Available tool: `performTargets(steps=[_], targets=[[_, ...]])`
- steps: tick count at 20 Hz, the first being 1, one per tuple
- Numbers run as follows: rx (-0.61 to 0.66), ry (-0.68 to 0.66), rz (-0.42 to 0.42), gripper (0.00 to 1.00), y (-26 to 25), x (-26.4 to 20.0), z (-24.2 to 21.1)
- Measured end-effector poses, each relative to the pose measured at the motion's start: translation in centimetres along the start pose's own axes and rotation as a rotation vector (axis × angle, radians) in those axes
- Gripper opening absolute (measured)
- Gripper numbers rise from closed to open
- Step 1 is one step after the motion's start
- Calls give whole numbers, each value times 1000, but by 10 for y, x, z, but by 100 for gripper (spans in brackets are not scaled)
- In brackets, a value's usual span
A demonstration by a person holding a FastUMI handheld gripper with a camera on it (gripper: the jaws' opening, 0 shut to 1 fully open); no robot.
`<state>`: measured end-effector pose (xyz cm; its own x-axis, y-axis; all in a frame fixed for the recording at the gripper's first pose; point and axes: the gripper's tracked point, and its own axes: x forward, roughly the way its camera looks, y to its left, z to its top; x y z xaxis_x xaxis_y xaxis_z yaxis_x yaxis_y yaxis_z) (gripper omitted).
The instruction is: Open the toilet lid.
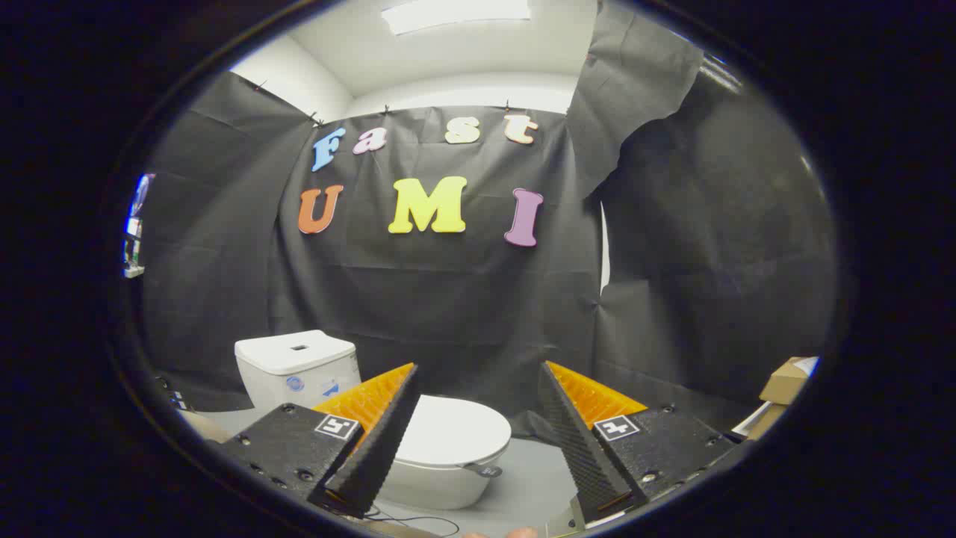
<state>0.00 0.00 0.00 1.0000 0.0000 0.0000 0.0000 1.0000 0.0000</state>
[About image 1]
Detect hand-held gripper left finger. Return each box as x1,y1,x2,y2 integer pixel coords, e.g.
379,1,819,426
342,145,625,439
213,362,420,520

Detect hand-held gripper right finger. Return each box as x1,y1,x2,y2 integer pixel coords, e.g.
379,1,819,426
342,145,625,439
538,361,748,525

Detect white toilet bowl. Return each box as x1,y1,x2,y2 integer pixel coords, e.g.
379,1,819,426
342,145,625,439
377,441,509,510

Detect white toilet tank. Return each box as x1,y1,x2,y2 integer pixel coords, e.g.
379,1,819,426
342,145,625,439
235,330,362,412

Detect black backdrop cloth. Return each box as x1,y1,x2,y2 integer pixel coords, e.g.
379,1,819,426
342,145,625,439
142,0,837,442

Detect cardboard box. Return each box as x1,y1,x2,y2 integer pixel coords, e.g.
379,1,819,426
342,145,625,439
760,356,820,406

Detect ceiling light panel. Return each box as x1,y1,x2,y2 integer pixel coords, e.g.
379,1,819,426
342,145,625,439
381,0,533,36

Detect black floor cables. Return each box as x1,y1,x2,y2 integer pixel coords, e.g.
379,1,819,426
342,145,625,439
366,504,460,537

